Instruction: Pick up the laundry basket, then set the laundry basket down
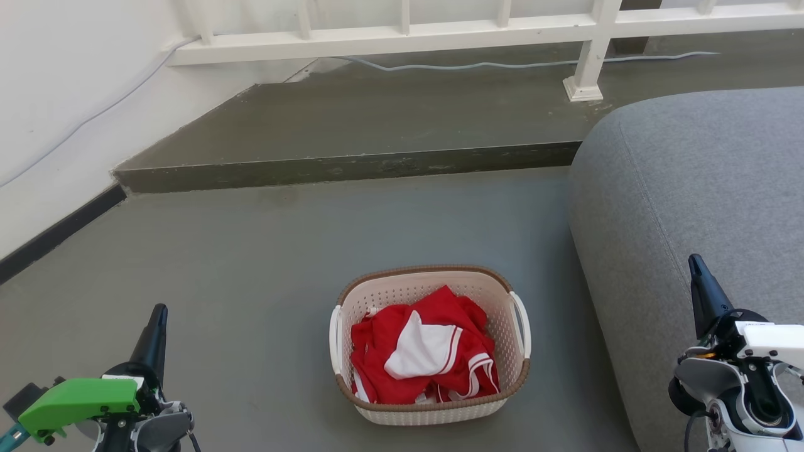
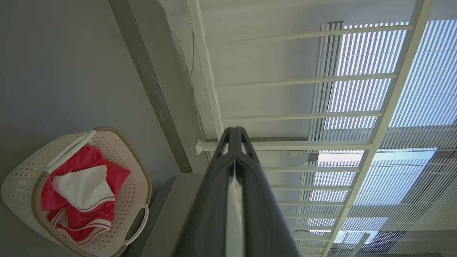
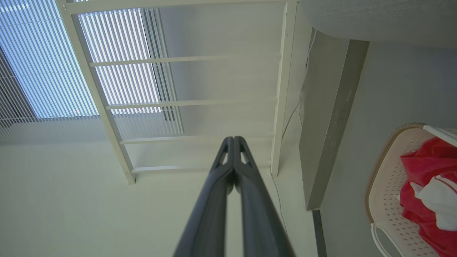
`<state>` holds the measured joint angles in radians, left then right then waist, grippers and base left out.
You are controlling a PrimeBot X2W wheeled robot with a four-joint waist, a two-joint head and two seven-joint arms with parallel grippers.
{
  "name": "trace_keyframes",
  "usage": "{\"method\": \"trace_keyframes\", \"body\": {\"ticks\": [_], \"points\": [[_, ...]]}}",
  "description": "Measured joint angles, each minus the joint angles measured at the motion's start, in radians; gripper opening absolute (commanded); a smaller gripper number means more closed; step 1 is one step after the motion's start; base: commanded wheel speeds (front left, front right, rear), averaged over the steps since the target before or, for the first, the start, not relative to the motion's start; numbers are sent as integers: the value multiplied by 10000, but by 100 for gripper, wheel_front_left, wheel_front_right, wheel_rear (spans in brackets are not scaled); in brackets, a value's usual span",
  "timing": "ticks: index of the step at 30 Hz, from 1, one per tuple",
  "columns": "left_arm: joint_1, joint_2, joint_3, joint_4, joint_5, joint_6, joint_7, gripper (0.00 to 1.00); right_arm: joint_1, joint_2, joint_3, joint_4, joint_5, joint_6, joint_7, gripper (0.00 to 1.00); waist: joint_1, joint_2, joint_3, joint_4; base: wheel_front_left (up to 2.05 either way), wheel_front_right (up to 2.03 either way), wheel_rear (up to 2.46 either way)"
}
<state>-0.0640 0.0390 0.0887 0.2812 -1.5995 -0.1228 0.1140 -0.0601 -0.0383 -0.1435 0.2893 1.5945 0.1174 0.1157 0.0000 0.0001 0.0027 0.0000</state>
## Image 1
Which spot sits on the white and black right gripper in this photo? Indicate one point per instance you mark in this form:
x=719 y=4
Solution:
x=772 y=343

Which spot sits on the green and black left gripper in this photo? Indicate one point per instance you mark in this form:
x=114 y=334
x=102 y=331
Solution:
x=81 y=402

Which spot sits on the cream perforated laundry basket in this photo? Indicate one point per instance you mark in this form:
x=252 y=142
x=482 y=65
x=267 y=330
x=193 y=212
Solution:
x=433 y=414

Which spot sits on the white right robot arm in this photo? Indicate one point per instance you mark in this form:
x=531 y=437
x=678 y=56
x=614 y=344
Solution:
x=705 y=380

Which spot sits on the grey fabric sofa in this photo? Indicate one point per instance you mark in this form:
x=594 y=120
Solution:
x=691 y=182

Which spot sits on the black baseboard strip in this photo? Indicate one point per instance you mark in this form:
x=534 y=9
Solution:
x=56 y=233

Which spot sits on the red and white garment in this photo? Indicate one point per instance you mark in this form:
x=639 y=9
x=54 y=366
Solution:
x=377 y=353

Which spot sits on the white wooden railing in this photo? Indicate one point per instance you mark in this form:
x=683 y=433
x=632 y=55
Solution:
x=377 y=41

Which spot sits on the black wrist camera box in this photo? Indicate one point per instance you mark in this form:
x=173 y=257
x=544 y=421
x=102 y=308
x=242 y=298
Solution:
x=24 y=400

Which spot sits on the teal plastic mount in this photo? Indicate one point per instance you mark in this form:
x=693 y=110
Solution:
x=10 y=437

